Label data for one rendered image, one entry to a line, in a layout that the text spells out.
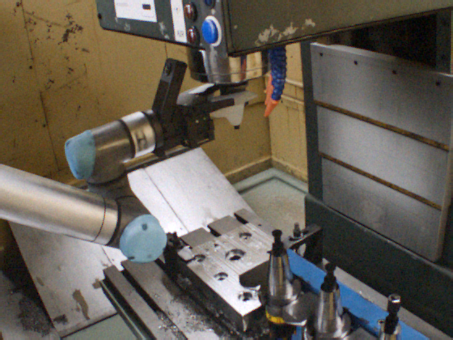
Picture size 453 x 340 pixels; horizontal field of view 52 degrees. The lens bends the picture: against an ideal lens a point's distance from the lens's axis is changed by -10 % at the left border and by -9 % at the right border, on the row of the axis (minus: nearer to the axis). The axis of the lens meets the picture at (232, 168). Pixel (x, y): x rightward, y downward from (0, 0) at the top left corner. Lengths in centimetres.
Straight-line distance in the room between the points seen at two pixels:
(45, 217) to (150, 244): 17
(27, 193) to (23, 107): 118
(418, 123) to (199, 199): 106
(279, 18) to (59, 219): 41
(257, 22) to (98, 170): 41
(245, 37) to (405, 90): 70
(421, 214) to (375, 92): 34
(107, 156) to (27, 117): 106
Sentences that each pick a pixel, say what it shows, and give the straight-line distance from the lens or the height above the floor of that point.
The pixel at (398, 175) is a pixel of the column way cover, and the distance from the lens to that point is 132.
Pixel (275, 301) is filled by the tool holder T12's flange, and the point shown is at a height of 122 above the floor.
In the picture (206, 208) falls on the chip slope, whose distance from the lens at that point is 197.
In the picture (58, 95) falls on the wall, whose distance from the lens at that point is 189.
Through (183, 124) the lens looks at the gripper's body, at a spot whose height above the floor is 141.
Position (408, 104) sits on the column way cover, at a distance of 122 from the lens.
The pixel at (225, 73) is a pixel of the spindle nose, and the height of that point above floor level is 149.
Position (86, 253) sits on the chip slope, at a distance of 184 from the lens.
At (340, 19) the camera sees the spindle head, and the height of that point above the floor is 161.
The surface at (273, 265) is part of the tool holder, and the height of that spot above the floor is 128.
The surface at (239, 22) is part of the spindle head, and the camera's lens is 56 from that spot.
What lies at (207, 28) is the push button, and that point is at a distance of 58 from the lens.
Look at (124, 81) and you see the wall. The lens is 197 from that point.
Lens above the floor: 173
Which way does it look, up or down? 26 degrees down
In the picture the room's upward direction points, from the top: 7 degrees counter-clockwise
